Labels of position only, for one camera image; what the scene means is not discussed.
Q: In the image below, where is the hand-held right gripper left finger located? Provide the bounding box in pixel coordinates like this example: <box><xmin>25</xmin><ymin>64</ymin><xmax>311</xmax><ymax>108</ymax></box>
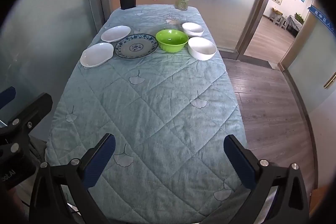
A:
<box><xmin>29</xmin><ymin>133</ymin><xmax>116</xmax><ymax>224</ymax></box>

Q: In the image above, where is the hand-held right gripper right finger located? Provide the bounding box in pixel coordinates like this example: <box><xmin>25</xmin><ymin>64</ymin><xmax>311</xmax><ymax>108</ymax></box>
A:
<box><xmin>224</xmin><ymin>134</ymin><xmax>310</xmax><ymax>224</ymax></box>

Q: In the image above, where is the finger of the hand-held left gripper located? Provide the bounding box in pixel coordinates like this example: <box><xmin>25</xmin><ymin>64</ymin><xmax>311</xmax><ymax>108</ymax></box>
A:
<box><xmin>0</xmin><ymin>93</ymin><xmax>53</xmax><ymax>159</ymax></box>
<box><xmin>0</xmin><ymin>87</ymin><xmax>16</xmax><ymax>109</ymax></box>

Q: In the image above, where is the white plate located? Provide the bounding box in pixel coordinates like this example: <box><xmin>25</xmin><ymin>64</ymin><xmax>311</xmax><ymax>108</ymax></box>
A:
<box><xmin>101</xmin><ymin>26</ymin><xmax>132</xmax><ymax>43</ymax></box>
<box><xmin>80</xmin><ymin>43</ymin><xmax>114</xmax><ymax>67</ymax></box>

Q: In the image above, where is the white bowl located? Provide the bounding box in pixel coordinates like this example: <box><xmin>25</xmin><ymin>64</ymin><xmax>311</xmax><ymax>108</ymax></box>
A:
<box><xmin>182</xmin><ymin>22</ymin><xmax>205</xmax><ymax>37</ymax></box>
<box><xmin>187</xmin><ymin>37</ymin><xmax>217</xmax><ymax>61</ymax></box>

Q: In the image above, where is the blue patterned plate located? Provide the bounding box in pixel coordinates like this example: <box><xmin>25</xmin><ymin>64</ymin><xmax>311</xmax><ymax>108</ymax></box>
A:
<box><xmin>114</xmin><ymin>33</ymin><xmax>159</xmax><ymax>59</ymax></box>

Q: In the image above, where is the green bowl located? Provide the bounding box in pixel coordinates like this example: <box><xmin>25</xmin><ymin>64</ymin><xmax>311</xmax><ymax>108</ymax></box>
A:
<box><xmin>155</xmin><ymin>29</ymin><xmax>189</xmax><ymax>53</ymax></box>

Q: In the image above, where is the light blue quilted blanket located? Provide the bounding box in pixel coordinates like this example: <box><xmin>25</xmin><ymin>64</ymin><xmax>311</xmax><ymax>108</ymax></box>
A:
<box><xmin>45</xmin><ymin>4</ymin><xmax>248</xmax><ymax>224</ymax></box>

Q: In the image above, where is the cloth covered table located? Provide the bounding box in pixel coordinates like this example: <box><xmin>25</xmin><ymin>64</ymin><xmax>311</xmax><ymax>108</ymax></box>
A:
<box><xmin>287</xmin><ymin>15</ymin><xmax>305</xmax><ymax>31</ymax></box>

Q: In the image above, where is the blue glass door strip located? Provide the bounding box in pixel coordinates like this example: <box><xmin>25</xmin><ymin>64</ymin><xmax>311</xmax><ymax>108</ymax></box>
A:
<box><xmin>308</xmin><ymin>5</ymin><xmax>336</xmax><ymax>35</ymax></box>

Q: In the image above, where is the glass vase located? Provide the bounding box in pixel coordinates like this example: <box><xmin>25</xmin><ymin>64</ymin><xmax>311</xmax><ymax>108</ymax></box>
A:
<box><xmin>175</xmin><ymin>0</ymin><xmax>189</xmax><ymax>11</ymax></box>

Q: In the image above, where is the metal door handle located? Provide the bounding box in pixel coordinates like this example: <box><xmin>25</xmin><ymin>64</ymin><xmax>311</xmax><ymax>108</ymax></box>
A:
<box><xmin>323</xmin><ymin>73</ymin><xmax>336</xmax><ymax>89</ymax></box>

